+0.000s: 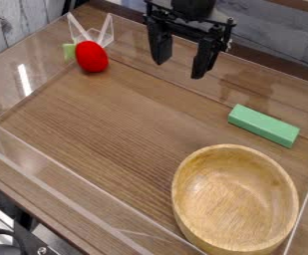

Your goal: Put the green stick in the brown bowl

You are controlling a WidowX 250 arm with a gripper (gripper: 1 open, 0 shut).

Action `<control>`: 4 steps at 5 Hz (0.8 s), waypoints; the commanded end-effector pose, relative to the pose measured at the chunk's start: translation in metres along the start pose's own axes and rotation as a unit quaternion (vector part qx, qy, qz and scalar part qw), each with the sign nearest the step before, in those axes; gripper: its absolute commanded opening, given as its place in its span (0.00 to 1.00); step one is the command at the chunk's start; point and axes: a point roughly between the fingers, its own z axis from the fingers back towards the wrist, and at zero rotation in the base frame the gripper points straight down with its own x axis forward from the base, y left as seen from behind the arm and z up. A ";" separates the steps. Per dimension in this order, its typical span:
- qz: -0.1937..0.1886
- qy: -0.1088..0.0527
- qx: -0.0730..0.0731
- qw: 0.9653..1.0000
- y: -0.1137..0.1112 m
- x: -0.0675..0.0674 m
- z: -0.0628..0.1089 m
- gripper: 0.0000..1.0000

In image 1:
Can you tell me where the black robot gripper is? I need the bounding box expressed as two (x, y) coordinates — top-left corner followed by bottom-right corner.
(144, 0), (237, 79)

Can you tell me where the green rectangular block stick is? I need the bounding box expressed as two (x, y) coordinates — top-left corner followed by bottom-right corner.
(227, 104), (300, 148)

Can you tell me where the light wooden bowl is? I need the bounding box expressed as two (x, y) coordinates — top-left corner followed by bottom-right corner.
(170, 144), (300, 255)

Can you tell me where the red felt ball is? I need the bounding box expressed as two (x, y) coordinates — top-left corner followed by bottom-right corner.
(75, 41), (108, 73)

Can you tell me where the small pale green piece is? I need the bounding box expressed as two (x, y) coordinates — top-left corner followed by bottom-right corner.
(63, 44), (76, 61)

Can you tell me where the clear acrylic tray enclosure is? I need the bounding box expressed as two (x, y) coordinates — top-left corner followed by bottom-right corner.
(0, 7), (308, 255)

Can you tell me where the black metal bracket with cable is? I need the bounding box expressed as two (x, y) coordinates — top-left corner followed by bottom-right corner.
(0, 221), (55, 255)

